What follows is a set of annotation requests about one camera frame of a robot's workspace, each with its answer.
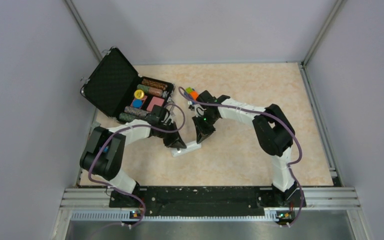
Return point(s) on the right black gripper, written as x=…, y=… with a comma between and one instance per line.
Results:
x=202, y=133

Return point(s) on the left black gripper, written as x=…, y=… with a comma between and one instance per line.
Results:
x=175, y=141

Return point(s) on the white remote control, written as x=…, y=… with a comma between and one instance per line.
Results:
x=190, y=147

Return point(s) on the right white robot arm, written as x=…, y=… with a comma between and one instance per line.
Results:
x=273, y=131

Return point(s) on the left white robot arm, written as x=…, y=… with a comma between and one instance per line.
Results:
x=103, y=154

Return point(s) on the colourful toy brick car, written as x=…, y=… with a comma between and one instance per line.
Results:
x=191, y=94

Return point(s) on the pink playing card deck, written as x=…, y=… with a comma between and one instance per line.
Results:
x=155, y=101

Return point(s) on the blue dealer chip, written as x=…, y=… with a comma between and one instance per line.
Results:
x=137, y=103

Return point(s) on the green red chip stack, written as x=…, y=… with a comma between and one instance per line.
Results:
x=150, y=90

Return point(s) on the green purple chip stack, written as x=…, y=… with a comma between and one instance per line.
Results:
x=126, y=117

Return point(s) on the yellow big blind button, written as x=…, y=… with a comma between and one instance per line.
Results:
x=139, y=94

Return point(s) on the brown chip stack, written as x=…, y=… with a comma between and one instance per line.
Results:
x=154, y=84

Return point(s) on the black poker chip case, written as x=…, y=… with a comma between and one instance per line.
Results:
x=111, y=86

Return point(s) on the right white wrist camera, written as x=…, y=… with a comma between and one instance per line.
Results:
x=193, y=107

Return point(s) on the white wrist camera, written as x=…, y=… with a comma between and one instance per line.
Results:
x=193, y=107
x=171, y=116

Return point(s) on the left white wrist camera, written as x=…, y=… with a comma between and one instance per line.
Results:
x=171, y=116

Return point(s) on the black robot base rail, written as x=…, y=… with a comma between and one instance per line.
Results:
x=210, y=201

